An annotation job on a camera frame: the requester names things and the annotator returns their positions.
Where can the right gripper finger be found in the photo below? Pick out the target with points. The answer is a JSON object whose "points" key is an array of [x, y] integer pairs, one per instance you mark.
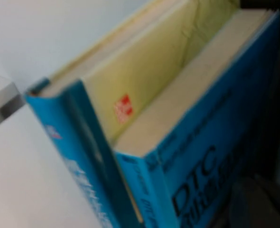
{"points": [[261, 206]]}

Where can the blue DTC paperback book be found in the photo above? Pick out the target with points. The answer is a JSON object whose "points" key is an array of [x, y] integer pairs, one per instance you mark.
{"points": [[201, 130]]}

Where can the thick blue hardcover book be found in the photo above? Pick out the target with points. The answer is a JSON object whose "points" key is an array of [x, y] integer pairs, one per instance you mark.
{"points": [[59, 118]]}

